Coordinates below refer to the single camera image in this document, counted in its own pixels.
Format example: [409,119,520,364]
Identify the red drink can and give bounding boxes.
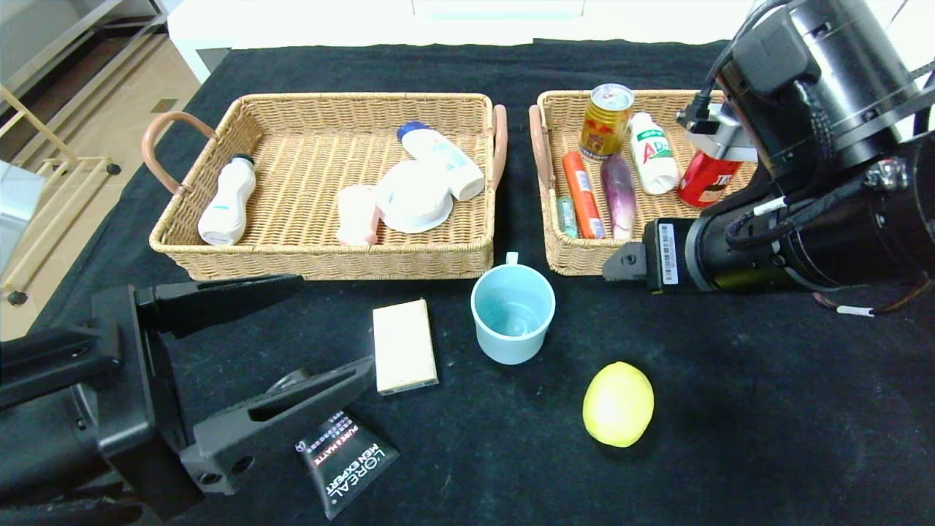
[677,150,746,208]

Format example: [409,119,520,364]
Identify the cream white soap box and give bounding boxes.
[373,299,440,397]

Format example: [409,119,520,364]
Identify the black table cloth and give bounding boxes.
[0,38,935,526]

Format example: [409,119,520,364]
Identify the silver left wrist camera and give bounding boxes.
[0,159,46,275]

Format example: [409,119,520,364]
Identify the wicker basket with toiletries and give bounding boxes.
[142,92,508,283]

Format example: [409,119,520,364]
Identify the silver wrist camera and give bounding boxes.
[676,102,760,163]
[0,159,46,275]

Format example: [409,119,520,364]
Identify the purple vegetable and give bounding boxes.
[600,153,638,240]

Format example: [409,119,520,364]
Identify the cream wooden rolling rack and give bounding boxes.
[0,84,123,308]

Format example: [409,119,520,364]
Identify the white bottle blue cap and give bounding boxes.
[397,121,486,202]

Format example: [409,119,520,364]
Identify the black face wash tube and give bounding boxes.
[264,369,400,520]

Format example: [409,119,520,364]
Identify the yellow lemon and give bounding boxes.
[582,362,655,448]

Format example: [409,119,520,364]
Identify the white round container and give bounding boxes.
[374,160,454,235]

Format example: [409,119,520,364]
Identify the small pink bottle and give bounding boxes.
[336,185,381,248]

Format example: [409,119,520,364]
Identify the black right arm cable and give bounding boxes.
[727,179,870,245]

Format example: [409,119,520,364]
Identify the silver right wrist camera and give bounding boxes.
[676,102,760,163]

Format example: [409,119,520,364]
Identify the white bottle green label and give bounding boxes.
[629,112,680,195]

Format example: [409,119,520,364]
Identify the wicker basket with food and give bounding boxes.
[529,89,760,277]

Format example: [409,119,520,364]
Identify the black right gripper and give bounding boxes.
[602,202,771,294]

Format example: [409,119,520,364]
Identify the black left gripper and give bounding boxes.
[0,273,375,523]

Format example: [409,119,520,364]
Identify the light blue plastic mug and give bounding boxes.
[471,253,556,366]

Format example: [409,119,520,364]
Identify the orange sausage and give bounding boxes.
[562,151,607,240]

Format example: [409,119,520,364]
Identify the grey metal shelf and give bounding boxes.
[0,0,170,96]

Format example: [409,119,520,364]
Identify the white bottle black cap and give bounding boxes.
[198,154,258,247]

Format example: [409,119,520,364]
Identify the gold drink can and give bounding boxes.
[580,83,635,161]

